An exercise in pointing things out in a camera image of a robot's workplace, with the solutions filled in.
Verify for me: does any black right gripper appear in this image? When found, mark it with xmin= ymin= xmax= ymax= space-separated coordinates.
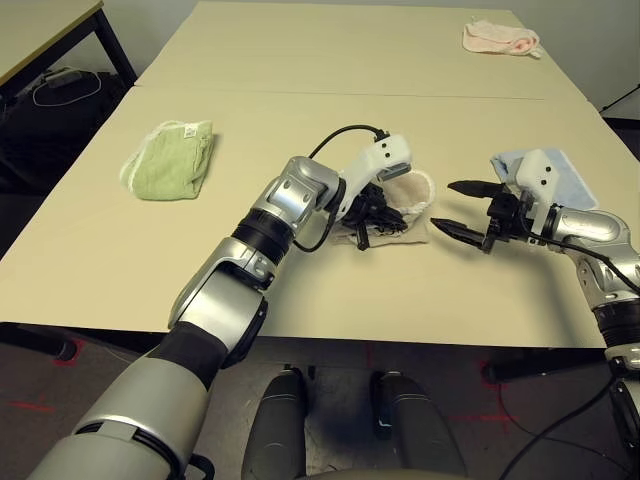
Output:
xmin=429 ymin=179 xmax=539 ymax=254

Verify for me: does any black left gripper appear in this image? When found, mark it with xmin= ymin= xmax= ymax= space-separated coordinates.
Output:
xmin=342 ymin=182 xmax=407 ymax=254

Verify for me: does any beige towel with white trim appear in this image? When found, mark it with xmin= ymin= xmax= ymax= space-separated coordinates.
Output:
xmin=327 ymin=170 xmax=436 ymax=249

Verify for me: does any light blue folded towel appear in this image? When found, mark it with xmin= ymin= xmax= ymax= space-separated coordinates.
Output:
xmin=489 ymin=146 xmax=600 ymax=211

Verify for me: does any pink folded towel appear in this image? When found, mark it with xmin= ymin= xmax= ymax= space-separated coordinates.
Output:
xmin=462 ymin=17 xmax=544 ymax=60

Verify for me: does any green folded towel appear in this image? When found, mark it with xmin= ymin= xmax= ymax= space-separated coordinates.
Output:
xmin=118 ymin=119 xmax=219 ymax=202

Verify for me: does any black table foot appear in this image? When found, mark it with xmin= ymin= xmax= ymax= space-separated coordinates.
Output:
xmin=0 ymin=322 xmax=76 ymax=361
xmin=483 ymin=347 xmax=614 ymax=385

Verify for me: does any black tripod stand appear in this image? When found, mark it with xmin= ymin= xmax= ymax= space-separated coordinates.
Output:
xmin=599 ymin=82 xmax=640 ymax=119

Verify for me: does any grey right robot leg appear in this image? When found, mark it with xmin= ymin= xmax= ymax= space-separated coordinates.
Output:
xmin=369 ymin=369 xmax=466 ymax=480

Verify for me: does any black bag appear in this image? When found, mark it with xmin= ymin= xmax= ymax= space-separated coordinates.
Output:
xmin=0 ymin=69 xmax=131 ymax=181

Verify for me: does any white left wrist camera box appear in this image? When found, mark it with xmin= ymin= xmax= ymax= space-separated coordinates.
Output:
xmin=337 ymin=133 xmax=415 ymax=224

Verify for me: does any grey charger with white cable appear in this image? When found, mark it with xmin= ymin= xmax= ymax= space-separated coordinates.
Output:
xmin=32 ymin=67 xmax=104 ymax=107

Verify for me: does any side table with black frame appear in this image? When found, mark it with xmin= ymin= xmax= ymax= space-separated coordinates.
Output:
xmin=0 ymin=0 xmax=139 ymax=89

